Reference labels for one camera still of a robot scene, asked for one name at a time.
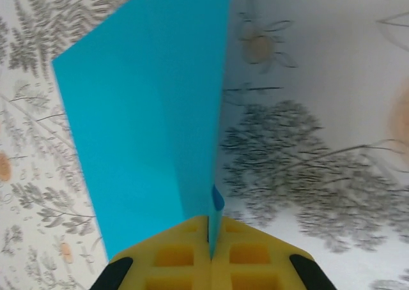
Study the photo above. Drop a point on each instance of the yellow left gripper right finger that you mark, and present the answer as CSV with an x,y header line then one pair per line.
x,y
249,271

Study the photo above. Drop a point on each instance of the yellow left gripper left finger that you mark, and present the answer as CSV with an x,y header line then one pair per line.
x,y
179,271

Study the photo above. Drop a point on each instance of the floral table cover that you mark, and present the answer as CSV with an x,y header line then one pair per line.
x,y
319,79

